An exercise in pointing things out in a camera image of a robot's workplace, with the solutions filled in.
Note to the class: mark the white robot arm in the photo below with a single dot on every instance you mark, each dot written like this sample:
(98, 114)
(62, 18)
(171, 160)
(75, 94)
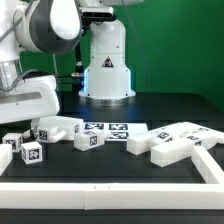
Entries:
(55, 27)

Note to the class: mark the white tagged cube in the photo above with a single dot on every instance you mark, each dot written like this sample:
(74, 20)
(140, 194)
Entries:
(31, 152)
(15, 139)

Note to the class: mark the white chair seat with pegs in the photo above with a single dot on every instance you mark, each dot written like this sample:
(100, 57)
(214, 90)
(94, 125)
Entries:
(52, 129)

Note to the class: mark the white front border rail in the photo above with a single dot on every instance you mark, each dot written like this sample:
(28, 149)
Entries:
(111, 196)

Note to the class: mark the white border rail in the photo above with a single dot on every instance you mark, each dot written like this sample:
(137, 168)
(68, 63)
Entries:
(111, 196)
(5, 156)
(208, 168)

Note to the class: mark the white block chair part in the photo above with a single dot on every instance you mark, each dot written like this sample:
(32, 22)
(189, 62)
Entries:
(162, 154)

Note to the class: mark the white marker sheet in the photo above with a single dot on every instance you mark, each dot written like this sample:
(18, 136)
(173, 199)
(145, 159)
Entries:
(118, 131)

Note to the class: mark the white left border rail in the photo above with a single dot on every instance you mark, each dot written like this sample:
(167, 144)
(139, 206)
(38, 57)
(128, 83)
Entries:
(5, 156)

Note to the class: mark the white right border rail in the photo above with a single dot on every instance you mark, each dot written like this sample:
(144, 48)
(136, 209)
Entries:
(208, 168)

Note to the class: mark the white chair back frame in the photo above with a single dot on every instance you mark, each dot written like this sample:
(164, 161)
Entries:
(200, 135)

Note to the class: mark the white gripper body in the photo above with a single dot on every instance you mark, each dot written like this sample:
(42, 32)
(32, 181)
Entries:
(32, 98)

